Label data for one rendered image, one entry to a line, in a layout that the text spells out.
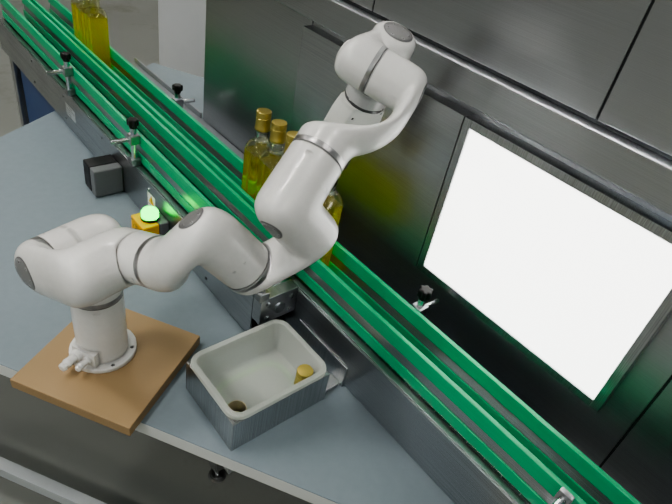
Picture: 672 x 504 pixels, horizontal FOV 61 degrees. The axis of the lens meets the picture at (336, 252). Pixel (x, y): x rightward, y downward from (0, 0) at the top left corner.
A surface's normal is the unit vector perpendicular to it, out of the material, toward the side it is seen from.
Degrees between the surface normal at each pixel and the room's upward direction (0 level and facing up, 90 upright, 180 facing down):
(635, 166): 90
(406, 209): 90
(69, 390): 0
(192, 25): 90
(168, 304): 0
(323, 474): 0
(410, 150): 90
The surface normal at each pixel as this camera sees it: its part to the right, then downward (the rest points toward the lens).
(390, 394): -0.76, 0.29
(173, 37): -0.40, 0.51
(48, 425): 0.17, -0.78
